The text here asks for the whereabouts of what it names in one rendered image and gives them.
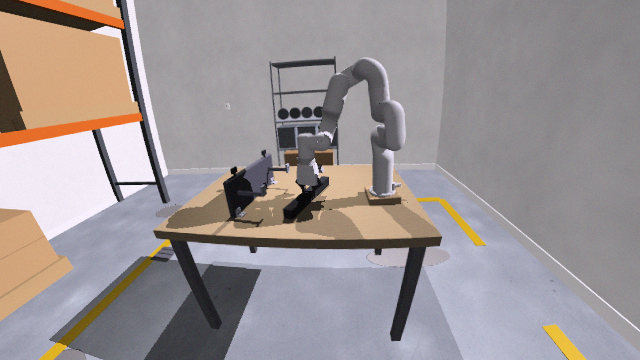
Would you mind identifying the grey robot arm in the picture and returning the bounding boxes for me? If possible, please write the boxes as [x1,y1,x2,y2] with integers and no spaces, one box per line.
[297,58,405,197]

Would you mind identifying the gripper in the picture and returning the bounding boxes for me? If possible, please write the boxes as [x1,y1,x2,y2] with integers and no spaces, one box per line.
[295,163,323,199]

